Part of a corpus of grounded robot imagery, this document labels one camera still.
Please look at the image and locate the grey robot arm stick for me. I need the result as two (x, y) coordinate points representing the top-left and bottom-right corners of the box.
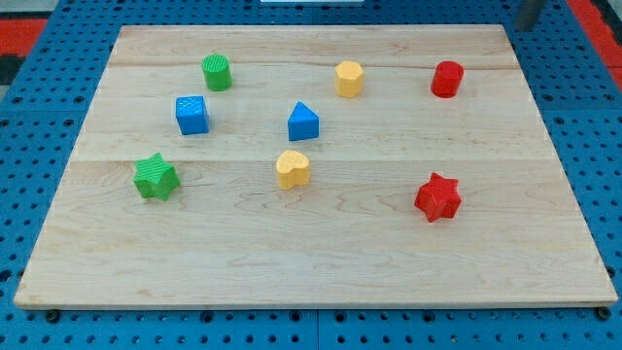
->
(513, 0), (546, 32)

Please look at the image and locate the yellow heart block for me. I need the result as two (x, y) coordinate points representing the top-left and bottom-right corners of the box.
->
(275, 150), (311, 190)

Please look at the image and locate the green star block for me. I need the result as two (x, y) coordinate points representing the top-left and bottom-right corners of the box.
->
(133, 153), (181, 201)

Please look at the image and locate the light wooden board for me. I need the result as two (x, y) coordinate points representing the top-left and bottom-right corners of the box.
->
(15, 24), (618, 310)

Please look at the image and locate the red star block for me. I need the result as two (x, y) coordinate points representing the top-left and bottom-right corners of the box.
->
(414, 172), (462, 223)

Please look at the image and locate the green cylinder block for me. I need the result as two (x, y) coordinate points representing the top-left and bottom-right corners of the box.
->
(201, 53), (232, 91)

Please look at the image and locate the yellow hexagon block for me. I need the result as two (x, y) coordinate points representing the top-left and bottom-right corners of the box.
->
(334, 60), (364, 98)

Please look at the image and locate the red cylinder block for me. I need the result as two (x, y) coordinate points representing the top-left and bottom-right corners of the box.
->
(431, 60), (465, 98)

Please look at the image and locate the blue triangle block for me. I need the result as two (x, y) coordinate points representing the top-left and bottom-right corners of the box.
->
(288, 101), (320, 142)

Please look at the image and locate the blue cube block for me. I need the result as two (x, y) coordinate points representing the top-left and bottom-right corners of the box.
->
(175, 95), (209, 135)

